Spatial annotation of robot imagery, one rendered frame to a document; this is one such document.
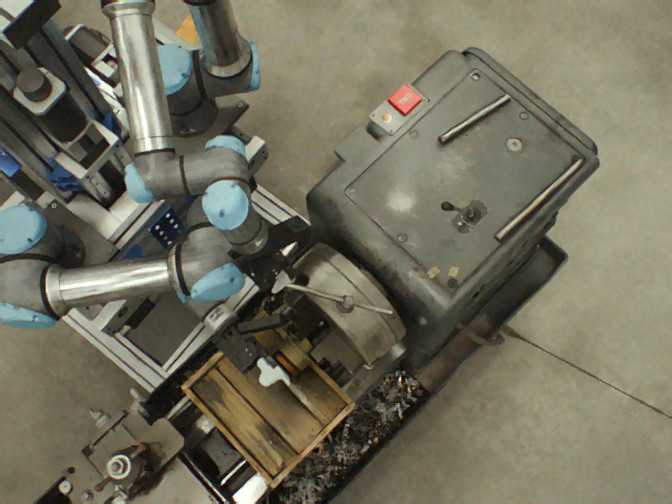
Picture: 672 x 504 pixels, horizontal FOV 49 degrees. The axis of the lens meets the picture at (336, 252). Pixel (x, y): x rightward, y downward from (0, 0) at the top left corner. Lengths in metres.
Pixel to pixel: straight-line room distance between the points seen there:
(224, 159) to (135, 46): 0.25
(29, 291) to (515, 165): 1.12
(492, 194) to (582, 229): 1.43
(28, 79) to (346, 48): 2.00
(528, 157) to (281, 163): 1.55
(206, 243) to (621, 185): 2.11
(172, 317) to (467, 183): 1.41
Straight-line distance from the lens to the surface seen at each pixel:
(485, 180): 1.77
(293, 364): 1.78
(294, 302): 1.71
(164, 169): 1.37
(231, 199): 1.27
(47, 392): 3.12
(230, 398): 2.02
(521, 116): 1.85
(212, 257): 1.54
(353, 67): 3.35
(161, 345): 2.79
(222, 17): 1.57
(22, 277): 1.69
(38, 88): 1.62
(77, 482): 2.08
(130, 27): 1.42
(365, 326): 1.69
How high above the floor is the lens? 2.86
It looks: 73 degrees down
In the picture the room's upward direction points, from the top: 6 degrees counter-clockwise
